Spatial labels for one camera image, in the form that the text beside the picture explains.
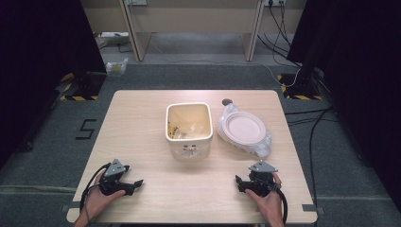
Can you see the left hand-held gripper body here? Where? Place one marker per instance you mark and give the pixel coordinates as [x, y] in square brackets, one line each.
[111, 181]

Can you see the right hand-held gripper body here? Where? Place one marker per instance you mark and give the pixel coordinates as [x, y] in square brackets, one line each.
[262, 181]

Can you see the cream round plate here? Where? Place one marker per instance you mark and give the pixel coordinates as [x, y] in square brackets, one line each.
[245, 127]

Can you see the cream square trash bin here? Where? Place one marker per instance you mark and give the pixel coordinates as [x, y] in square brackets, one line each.
[189, 148]

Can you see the person's left hand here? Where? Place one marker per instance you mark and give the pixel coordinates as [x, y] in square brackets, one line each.
[97, 198]

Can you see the person's right hand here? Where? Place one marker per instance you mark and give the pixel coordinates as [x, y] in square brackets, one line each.
[268, 203]

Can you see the grey tape strip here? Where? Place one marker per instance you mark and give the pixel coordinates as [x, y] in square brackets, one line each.
[71, 206]

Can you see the yellow wrapper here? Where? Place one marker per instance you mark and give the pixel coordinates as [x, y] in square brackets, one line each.
[172, 130]

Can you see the clear plastic scrap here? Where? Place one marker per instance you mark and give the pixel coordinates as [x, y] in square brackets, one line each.
[194, 130]

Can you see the black stand base striped tape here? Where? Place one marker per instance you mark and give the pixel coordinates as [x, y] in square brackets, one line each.
[86, 86]
[299, 90]

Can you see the small clear plastic bag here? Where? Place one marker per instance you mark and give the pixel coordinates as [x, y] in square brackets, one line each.
[116, 67]

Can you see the black curtain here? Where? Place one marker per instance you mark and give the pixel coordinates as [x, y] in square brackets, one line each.
[38, 63]
[362, 78]

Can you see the white flat box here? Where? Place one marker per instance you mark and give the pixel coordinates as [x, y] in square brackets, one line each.
[113, 34]

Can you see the wall socket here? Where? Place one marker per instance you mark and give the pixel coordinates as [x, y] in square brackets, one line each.
[275, 2]
[136, 2]

